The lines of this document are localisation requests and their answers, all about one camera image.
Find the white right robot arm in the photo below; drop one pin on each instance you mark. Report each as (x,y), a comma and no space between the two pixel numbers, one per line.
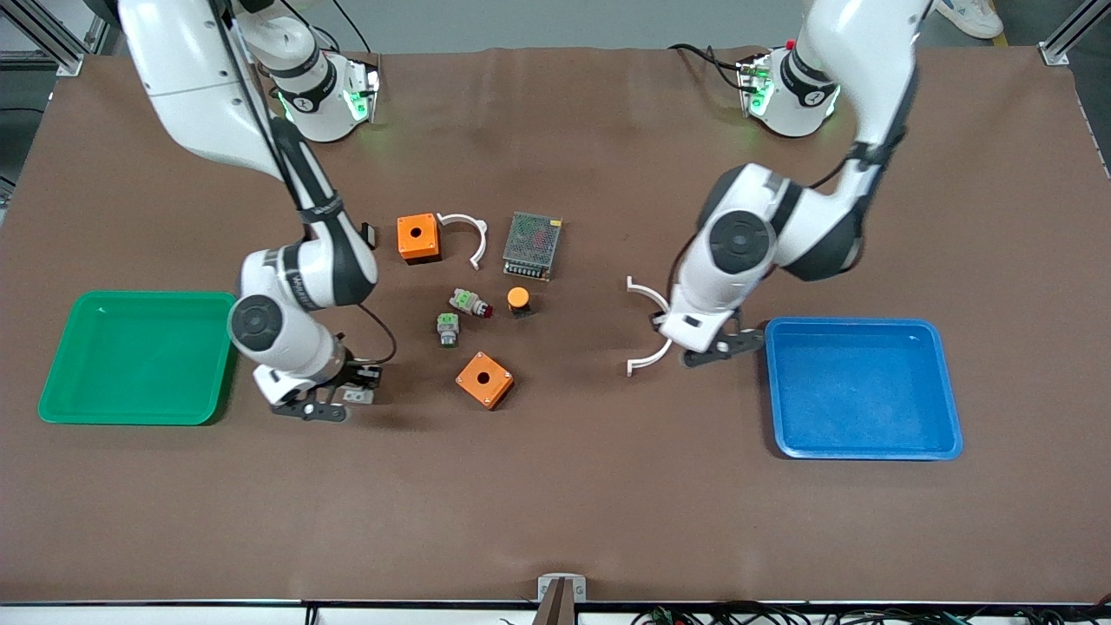
(304,278)

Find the aluminium frame profile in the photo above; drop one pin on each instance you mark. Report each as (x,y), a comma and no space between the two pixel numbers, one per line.
(52,39)
(1068,35)

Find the orange button box upright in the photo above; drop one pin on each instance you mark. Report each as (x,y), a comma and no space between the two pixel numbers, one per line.
(418,239)

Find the blue plastic tray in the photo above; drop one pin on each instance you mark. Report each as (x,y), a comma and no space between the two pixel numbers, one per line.
(859,391)

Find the orange button box tilted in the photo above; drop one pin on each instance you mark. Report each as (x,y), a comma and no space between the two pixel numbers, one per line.
(484,380)

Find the large white pipe clamp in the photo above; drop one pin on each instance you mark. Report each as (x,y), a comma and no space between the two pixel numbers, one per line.
(638,286)

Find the white shoe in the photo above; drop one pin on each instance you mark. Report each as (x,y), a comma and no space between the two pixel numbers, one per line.
(968,17)

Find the metal mesh power supply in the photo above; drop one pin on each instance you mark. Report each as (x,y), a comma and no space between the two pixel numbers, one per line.
(532,246)

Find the green indicator lamp red tip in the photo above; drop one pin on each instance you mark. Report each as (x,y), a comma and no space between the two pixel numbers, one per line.
(469,302)

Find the orange push button black base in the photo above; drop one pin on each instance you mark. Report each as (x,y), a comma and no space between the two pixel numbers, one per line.
(519,299)

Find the dark brown post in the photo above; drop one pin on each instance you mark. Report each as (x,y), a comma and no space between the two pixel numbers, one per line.
(555,608)

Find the small black switch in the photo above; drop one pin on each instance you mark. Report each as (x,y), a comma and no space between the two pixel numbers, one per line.
(368,236)

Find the small white pipe clamp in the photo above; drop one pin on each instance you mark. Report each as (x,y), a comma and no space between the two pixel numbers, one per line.
(480,243)

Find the green plastic tray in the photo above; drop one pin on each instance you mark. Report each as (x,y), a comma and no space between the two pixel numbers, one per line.
(139,360)

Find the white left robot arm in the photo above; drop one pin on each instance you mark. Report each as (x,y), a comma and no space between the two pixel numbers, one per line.
(738,243)

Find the metal table edge bracket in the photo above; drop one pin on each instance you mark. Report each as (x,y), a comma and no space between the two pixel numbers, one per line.
(547,588)

